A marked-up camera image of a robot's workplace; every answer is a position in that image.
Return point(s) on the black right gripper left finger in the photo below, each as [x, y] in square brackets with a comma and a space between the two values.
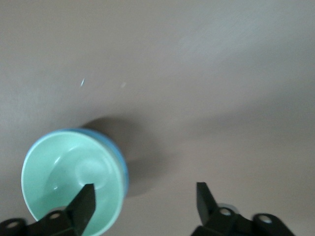
[83, 209]

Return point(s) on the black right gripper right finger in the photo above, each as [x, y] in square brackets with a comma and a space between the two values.
[209, 211]

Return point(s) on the blue bowl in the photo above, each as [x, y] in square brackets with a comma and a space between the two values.
[124, 169]

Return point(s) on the green bowl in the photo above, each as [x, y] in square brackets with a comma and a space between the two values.
[69, 162]

